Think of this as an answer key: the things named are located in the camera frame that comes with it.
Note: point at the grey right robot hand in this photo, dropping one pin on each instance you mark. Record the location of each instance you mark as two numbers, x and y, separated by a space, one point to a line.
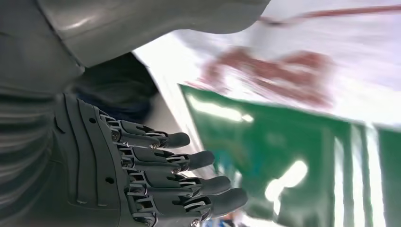
94 175

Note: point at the green conveyor belt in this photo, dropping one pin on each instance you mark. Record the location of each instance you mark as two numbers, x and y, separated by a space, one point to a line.
282 141

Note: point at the grey parcel with red print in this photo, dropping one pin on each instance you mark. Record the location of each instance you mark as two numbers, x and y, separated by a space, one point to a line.
313 47

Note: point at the person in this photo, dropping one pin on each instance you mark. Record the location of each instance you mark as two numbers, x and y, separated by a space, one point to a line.
119 87

